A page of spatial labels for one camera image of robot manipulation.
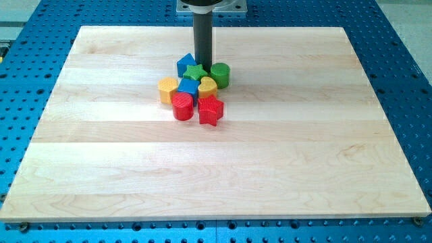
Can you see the blue triangular block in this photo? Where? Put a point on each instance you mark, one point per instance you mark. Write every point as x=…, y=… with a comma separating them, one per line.
x=183, y=63

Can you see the blue cube block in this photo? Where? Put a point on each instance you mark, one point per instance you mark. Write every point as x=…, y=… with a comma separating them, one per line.
x=190, y=87

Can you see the green star block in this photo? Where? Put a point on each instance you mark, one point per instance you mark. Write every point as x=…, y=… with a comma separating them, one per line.
x=194, y=72

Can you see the red cylinder block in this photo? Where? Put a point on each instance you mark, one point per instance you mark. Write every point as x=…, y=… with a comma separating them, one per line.
x=182, y=105

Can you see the light wooden board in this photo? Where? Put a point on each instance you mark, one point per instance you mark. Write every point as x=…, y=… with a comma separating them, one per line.
x=303, y=134

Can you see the red star block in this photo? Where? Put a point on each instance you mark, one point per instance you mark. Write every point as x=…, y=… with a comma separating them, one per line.
x=210, y=110

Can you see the yellow hexagon block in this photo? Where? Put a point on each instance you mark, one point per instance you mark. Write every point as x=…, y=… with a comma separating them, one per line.
x=167, y=87

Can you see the green cylinder block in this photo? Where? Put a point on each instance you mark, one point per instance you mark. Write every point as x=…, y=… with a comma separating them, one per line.
x=220, y=72

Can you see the yellow heart block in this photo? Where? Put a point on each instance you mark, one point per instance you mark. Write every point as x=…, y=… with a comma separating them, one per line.
x=207, y=87

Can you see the blue perforated metal table plate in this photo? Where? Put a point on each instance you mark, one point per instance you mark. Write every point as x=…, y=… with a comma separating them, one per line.
x=392, y=40

